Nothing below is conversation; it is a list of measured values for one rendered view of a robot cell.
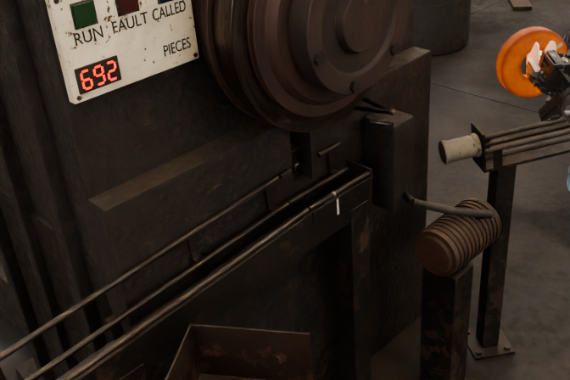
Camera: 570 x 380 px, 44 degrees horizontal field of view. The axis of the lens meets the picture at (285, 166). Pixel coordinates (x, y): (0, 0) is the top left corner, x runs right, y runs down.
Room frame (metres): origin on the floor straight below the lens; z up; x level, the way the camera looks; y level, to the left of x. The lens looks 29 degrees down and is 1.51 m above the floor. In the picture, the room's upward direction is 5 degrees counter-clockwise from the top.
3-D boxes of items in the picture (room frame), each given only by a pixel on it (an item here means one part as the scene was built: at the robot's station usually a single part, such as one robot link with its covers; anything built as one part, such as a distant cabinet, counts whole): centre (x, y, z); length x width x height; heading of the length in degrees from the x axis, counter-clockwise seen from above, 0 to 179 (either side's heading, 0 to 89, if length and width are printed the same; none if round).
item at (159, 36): (1.16, 0.24, 1.15); 0.26 x 0.02 x 0.18; 132
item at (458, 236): (1.43, -0.42, 0.27); 0.22 x 0.13 x 0.53; 132
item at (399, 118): (1.47, -0.25, 0.68); 0.11 x 0.08 x 0.24; 42
